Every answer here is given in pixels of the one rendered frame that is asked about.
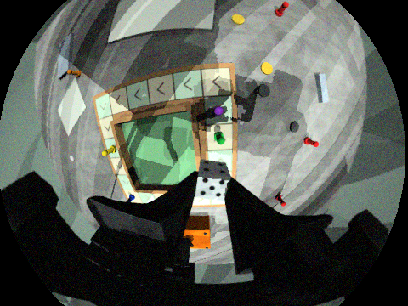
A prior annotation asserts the orange game pawn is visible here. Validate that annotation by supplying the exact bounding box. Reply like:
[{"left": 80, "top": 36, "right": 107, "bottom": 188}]
[{"left": 67, "top": 69, "right": 82, "bottom": 77}]

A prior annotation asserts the yellow game pawn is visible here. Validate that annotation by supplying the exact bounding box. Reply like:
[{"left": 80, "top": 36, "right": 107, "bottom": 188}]
[{"left": 102, "top": 145, "right": 116, "bottom": 156}]

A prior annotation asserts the red pawn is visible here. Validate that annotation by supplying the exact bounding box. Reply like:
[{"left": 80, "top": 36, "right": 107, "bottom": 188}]
[
  {"left": 275, "top": 1, "right": 289, "bottom": 17},
  {"left": 303, "top": 137, "right": 319, "bottom": 147},
  {"left": 275, "top": 194, "right": 286, "bottom": 207}
]

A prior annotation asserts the yellow flat disc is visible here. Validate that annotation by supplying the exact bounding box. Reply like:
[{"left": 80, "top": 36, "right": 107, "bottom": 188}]
[
  {"left": 231, "top": 14, "right": 244, "bottom": 25},
  {"left": 261, "top": 62, "right": 273, "bottom": 75}
]

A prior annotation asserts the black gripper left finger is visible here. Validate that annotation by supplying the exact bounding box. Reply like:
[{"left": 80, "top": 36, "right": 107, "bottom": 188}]
[{"left": 86, "top": 171, "right": 198, "bottom": 272}]

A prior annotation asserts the grey die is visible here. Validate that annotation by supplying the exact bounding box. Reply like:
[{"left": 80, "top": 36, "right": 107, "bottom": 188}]
[{"left": 195, "top": 159, "right": 231, "bottom": 201}]

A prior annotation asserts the green game pawn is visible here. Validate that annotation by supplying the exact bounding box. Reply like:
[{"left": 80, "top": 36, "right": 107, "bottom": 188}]
[{"left": 214, "top": 133, "right": 224, "bottom": 144}]

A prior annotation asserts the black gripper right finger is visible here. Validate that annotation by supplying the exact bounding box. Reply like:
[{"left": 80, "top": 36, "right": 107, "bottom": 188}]
[{"left": 224, "top": 176, "right": 333, "bottom": 275}]

